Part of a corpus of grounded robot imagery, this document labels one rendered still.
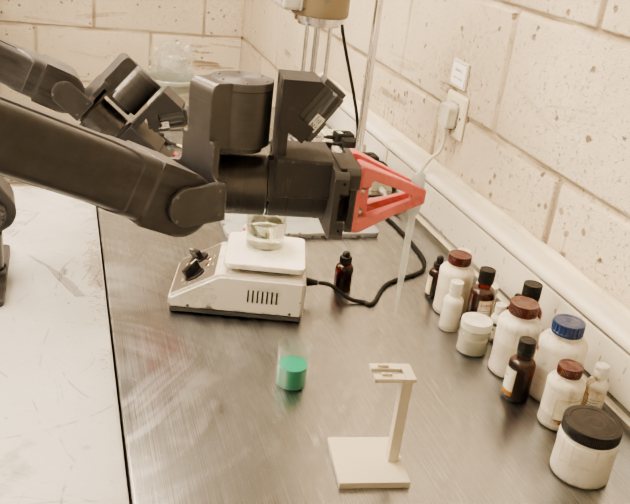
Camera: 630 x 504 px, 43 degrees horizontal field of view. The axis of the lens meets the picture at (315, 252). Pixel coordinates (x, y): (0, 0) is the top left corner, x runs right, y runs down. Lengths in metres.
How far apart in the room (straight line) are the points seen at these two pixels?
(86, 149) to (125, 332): 0.55
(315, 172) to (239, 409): 0.38
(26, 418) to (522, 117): 0.91
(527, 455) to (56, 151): 0.66
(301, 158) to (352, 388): 0.43
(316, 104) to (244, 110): 0.07
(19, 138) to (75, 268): 0.73
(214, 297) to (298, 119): 0.51
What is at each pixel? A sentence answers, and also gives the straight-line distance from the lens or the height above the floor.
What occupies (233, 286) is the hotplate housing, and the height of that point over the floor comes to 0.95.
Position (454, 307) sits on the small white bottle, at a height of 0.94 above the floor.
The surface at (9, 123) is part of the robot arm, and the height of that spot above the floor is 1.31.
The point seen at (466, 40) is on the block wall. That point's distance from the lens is 1.60.
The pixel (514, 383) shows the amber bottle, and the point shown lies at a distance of 1.09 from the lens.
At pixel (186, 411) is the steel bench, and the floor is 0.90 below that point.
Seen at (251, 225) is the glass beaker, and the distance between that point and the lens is 1.18.
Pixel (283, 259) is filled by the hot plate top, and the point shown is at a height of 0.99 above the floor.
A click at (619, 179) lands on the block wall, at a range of 1.19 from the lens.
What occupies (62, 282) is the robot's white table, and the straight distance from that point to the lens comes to 1.28.
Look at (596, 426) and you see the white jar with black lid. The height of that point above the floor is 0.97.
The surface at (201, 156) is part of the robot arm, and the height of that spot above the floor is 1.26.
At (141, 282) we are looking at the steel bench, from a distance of 1.28.
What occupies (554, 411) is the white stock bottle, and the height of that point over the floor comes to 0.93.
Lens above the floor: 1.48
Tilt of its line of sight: 24 degrees down
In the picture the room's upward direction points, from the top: 7 degrees clockwise
